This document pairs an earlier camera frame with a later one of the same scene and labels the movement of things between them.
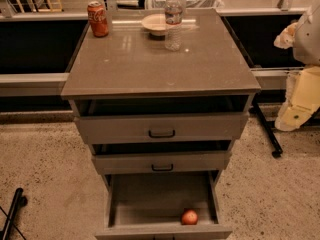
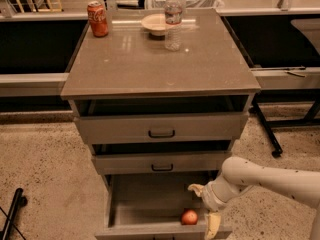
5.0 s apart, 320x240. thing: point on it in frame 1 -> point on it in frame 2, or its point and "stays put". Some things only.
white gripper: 308,39 -> 209,196
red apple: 189,217 stays put
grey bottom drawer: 149,205 stays put
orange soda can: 98,17 stays put
